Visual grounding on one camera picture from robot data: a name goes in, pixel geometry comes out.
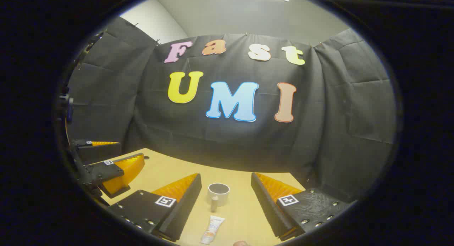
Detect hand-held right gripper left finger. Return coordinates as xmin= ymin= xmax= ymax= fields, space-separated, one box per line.
xmin=106 ymin=173 xmax=203 ymax=242

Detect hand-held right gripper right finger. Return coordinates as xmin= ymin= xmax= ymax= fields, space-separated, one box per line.
xmin=250 ymin=172 xmax=352 ymax=241

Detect white cup with wooden handle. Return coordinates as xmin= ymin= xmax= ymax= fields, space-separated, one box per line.
xmin=207 ymin=183 xmax=231 ymax=212

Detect white toothpaste tube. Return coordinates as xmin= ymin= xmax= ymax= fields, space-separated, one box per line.
xmin=200 ymin=215 xmax=226 ymax=245

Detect light wooden desktop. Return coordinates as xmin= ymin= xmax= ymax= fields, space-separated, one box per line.
xmin=102 ymin=148 xmax=308 ymax=246

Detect black backdrop cloth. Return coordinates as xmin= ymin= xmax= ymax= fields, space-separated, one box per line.
xmin=66 ymin=17 xmax=396 ymax=204

